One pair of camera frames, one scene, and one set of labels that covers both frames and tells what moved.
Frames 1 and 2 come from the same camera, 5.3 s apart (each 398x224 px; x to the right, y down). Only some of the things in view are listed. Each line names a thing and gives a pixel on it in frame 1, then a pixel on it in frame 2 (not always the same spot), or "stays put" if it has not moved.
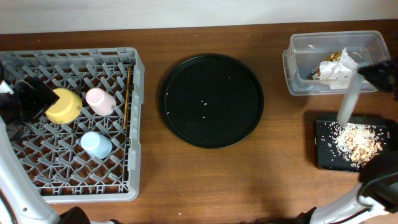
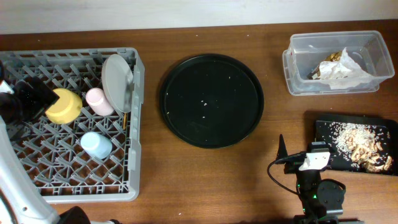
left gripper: x=40 y=102 stays put
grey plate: x=347 y=105 → x=118 y=79
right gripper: x=386 y=76 → x=295 y=163
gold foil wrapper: x=315 y=73 stays put
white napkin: x=337 y=73 stays put
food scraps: x=356 y=142 stays put
